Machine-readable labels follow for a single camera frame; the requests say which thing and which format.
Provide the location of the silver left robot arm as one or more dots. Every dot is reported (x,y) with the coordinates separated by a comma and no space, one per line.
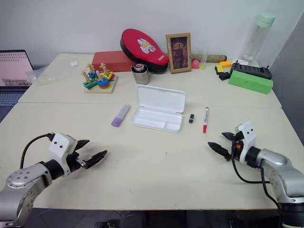
(26,180)

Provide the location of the wooden picture frame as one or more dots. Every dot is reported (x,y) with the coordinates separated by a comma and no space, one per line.
(178,53)

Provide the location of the red black oval pad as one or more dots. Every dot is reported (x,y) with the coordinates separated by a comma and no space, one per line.
(142,50)

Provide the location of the green foam block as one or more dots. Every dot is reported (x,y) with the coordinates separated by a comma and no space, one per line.
(250,83)

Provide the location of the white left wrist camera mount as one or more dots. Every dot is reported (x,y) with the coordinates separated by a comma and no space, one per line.
(59,147)

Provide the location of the pink small dome object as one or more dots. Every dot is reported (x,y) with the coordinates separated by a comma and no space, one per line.
(195,64)

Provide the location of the clear tube with green liquid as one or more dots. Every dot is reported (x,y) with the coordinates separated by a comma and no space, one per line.
(203,59)

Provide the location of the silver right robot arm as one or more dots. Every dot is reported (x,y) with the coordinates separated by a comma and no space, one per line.
(282,173)

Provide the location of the clear bottle with green lid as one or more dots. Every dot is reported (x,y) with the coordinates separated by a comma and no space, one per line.
(255,40)

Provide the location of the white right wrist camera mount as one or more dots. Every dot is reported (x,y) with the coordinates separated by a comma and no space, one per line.
(248,137)

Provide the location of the white plastic case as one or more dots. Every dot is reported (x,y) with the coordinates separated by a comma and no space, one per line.
(159,102)

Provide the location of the colourful wooden stacking toy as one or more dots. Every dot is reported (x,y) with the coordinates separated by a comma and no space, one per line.
(101,80)

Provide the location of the orange toy brick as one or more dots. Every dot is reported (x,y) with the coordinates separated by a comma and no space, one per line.
(225,64)

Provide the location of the red whiteboard marker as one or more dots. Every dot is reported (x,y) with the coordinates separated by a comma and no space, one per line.
(205,120)

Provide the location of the stainless steel cup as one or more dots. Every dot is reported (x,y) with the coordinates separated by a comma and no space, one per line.
(140,76)

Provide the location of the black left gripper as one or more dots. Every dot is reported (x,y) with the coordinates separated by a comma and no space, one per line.
(73,162)

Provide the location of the clear plastic bag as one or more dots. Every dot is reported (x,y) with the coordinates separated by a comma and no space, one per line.
(53,71)

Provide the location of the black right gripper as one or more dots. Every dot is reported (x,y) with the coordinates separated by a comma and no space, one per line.
(237,149)

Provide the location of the grey partition panel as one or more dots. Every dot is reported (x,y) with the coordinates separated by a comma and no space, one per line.
(288,78)

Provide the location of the brown cardboard roll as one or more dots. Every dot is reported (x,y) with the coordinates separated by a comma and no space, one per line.
(216,57)

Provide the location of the open laptop computer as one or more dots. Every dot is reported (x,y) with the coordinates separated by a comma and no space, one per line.
(13,71)

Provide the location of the purple highlighter pen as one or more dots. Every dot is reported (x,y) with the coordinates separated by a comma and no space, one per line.
(120,116)

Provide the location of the black ribbed tray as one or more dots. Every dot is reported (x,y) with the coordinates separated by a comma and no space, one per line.
(254,70)

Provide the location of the yellow black toy block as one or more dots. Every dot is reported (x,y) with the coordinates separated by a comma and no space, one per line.
(219,69)

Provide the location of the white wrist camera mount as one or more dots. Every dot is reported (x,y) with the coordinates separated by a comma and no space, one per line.
(248,137)
(59,147)

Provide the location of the red rectangular box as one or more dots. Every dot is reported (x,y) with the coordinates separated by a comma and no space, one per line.
(109,60)

